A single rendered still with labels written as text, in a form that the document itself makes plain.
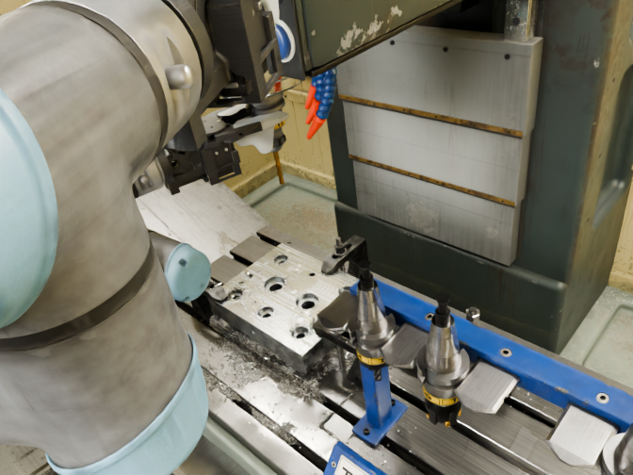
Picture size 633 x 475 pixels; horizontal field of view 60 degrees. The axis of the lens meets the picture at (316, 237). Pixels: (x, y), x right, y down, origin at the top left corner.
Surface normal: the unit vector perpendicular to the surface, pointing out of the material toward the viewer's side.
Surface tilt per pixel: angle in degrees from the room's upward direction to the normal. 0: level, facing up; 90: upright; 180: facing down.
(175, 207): 24
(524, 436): 0
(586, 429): 0
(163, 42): 90
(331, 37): 90
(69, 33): 38
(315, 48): 90
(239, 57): 90
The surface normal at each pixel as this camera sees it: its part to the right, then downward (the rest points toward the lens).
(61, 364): 0.26, 0.54
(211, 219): 0.17, -0.61
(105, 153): 0.97, 0.02
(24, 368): -0.02, 0.58
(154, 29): 0.79, -0.37
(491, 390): -0.14, -0.80
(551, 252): -0.67, 0.51
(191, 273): 0.79, 0.27
